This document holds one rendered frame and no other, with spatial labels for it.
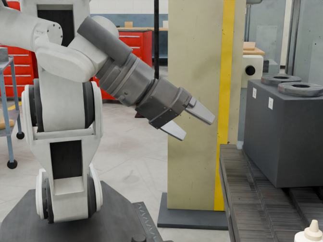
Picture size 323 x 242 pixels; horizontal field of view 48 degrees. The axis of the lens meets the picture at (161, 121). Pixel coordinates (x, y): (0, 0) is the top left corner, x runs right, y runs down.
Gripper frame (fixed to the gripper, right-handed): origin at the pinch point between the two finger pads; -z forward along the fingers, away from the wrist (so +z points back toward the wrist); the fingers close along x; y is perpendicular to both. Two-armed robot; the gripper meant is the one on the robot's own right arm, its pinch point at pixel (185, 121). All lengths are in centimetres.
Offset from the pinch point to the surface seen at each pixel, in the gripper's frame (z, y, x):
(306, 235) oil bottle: -11.1, -20.5, 25.3
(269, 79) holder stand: -12.3, 19.7, 4.2
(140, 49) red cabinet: -12, 270, -320
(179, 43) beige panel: -9, 104, -93
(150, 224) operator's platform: -35, 5, -84
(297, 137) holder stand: -19.0, 6.0, 9.7
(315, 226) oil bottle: -11.0, -19.4, 26.4
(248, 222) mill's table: -15.7, -14.2, 7.2
